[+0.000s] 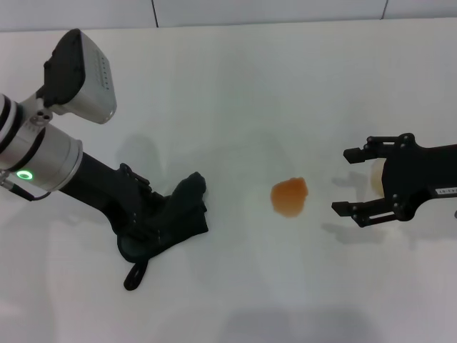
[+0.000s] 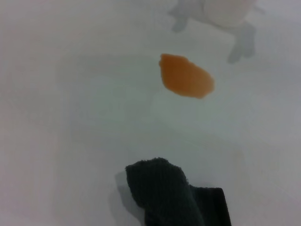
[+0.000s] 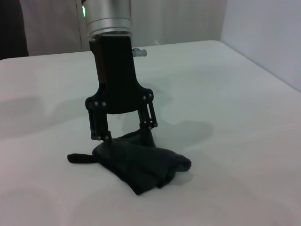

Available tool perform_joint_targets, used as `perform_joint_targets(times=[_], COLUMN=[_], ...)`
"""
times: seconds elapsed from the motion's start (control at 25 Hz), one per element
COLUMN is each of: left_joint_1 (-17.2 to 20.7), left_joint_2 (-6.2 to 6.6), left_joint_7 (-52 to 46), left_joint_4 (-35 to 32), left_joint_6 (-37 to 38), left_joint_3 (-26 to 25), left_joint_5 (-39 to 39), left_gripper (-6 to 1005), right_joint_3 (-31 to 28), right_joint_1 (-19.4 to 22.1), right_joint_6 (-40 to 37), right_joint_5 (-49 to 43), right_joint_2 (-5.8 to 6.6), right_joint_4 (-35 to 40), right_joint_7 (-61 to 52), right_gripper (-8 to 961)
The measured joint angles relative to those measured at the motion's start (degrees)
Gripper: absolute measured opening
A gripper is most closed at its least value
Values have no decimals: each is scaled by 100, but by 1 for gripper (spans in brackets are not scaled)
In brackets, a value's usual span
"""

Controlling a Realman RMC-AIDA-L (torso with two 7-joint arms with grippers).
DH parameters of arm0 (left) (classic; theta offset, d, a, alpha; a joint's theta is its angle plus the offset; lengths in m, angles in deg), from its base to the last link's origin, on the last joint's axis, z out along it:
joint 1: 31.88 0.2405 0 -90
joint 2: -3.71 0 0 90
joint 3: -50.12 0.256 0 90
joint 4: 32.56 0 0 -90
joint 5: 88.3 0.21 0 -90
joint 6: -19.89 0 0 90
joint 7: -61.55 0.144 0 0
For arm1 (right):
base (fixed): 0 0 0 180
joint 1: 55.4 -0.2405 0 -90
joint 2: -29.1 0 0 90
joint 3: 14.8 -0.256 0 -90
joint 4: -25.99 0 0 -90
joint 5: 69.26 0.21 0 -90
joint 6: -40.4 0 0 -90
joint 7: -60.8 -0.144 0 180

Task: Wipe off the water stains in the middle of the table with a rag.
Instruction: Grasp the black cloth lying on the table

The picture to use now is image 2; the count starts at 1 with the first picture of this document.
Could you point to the orange brown liquid stain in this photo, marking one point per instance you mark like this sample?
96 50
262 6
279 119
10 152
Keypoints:
185 77

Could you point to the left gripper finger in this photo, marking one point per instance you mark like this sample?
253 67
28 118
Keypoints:
211 207

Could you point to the white paper cup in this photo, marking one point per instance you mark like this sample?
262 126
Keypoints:
225 11

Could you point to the dark blue rag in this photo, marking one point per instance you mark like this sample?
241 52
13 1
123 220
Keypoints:
160 188

